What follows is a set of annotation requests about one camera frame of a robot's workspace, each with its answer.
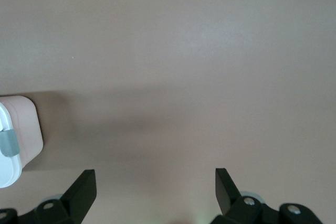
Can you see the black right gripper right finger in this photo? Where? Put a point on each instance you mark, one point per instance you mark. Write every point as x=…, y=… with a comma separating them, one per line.
x=228, y=195

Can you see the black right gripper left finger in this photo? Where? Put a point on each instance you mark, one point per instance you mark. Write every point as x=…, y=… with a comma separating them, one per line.
x=78, y=195

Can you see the white box lid grey clasps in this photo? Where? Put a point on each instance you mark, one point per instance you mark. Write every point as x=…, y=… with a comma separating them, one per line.
x=6, y=169

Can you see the pink plastic box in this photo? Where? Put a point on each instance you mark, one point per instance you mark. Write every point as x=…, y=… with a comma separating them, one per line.
x=29, y=129

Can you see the brown table mat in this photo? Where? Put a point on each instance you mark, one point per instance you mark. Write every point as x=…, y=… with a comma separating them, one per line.
x=168, y=51

